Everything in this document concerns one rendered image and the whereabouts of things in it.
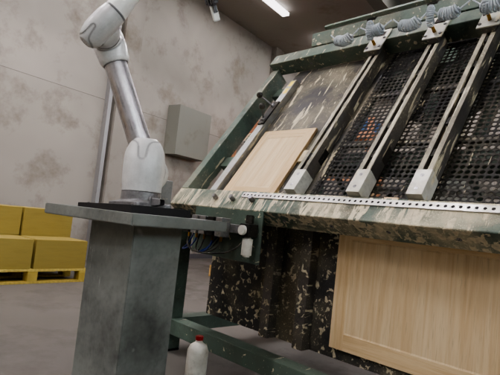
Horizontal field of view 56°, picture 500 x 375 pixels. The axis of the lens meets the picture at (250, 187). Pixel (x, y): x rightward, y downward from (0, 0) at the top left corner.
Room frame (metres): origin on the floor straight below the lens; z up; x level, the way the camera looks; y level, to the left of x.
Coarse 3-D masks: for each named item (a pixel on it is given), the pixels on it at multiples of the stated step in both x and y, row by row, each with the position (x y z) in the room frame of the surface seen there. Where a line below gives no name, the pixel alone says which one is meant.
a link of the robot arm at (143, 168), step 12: (132, 144) 1.80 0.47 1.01; (144, 144) 1.79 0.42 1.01; (156, 144) 1.82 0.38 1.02; (132, 156) 1.78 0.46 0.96; (144, 156) 1.78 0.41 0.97; (156, 156) 1.80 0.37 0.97; (132, 168) 1.77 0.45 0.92; (144, 168) 1.77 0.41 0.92; (156, 168) 1.80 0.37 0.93; (132, 180) 1.77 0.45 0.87; (144, 180) 1.77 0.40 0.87; (156, 180) 1.80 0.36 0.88; (156, 192) 1.81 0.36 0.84
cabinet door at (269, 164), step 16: (272, 144) 2.54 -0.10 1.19; (288, 144) 2.45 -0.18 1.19; (304, 144) 2.36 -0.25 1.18; (256, 160) 2.52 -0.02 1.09; (272, 160) 2.43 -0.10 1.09; (288, 160) 2.35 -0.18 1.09; (240, 176) 2.49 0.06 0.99; (256, 176) 2.41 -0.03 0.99; (272, 176) 2.33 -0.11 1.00; (272, 192) 2.23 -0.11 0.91
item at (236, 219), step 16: (208, 208) 2.40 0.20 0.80; (224, 208) 2.31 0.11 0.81; (240, 224) 2.12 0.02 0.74; (256, 224) 2.14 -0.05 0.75; (208, 240) 2.38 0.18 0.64; (224, 240) 2.29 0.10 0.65; (240, 240) 2.21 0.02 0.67; (256, 240) 2.13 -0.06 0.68; (224, 256) 2.28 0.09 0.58; (240, 256) 2.20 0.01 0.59; (256, 256) 2.13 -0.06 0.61
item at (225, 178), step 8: (296, 80) 2.88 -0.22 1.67; (288, 88) 2.86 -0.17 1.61; (296, 88) 2.88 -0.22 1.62; (280, 96) 2.84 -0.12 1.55; (288, 96) 2.84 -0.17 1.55; (280, 104) 2.79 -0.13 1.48; (272, 112) 2.75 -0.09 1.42; (272, 120) 2.76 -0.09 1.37; (256, 128) 2.72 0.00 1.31; (264, 128) 2.71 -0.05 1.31; (256, 136) 2.67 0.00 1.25; (248, 144) 2.64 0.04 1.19; (240, 152) 2.63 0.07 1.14; (248, 152) 2.64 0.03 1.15; (232, 160) 2.62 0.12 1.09; (240, 160) 2.60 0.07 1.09; (232, 168) 2.57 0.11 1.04; (224, 176) 2.54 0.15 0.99; (232, 176) 2.57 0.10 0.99; (216, 184) 2.53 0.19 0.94; (224, 184) 2.53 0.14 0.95
